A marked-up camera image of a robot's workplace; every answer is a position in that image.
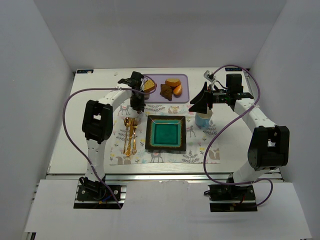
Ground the seeded bread slice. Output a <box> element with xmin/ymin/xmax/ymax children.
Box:
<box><xmin>143</xmin><ymin>79</ymin><xmax>156</xmax><ymax>93</ymax></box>

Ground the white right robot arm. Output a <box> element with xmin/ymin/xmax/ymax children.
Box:
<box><xmin>189</xmin><ymin>71</ymin><xmax>290</xmax><ymax>186</ymax></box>

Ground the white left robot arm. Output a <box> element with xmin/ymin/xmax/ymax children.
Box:
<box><xmin>80</xmin><ymin>71</ymin><xmax>146</xmax><ymax>188</ymax></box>

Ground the orange bread roll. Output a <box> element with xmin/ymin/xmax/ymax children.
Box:
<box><xmin>173</xmin><ymin>84</ymin><xmax>183</xmax><ymax>97</ymax></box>

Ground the toasted bread slice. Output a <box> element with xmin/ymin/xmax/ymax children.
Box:
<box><xmin>165</xmin><ymin>78</ymin><xmax>181</xmax><ymax>88</ymax></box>

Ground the blue paper cup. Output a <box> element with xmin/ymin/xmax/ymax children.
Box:
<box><xmin>195</xmin><ymin>109</ymin><xmax>213</xmax><ymax>129</ymax></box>

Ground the purple tray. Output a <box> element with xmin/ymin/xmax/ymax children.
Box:
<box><xmin>143</xmin><ymin>73</ymin><xmax>190</xmax><ymax>104</ymax></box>

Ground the gold spoon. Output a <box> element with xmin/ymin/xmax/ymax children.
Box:
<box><xmin>123</xmin><ymin>117</ymin><xmax>132</xmax><ymax>154</ymax></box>

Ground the brown chocolate croissant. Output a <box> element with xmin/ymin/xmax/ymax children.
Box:
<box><xmin>160</xmin><ymin>84</ymin><xmax>173</xmax><ymax>101</ymax></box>

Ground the floral patterned placemat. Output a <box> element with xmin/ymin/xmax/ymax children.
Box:
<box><xmin>107</xmin><ymin>104</ymin><xmax>218</xmax><ymax>166</ymax></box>

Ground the green square plate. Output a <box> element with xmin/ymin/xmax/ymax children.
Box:
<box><xmin>145</xmin><ymin>115</ymin><xmax>187</xmax><ymax>152</ymax></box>

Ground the gold fork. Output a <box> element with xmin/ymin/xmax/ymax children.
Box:
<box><xmin>131</xmin><ymin>118</ymin><xmax>138</xmax><ymax>155</ymax></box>

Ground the gold knife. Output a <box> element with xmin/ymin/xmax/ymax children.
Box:
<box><xmin>125</xmin><ymin>118</ymin><xmax>135</xmax><ymax>157</ymax></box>

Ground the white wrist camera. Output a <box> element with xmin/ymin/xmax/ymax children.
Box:
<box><xmin>203</xmin><ymin>70</ymin><xmax>216</xmax><ymax>85</ymax></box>

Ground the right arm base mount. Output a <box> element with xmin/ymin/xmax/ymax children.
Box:
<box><xmin>203</xmin><ymin>176</ymin><xmax>258</xmax><ymax>213</ymax></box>

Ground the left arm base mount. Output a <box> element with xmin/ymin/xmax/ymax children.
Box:
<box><xmin>73</xmin><ymin>176</ymin><xmax>127</xmax><ymax>210</ymax></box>

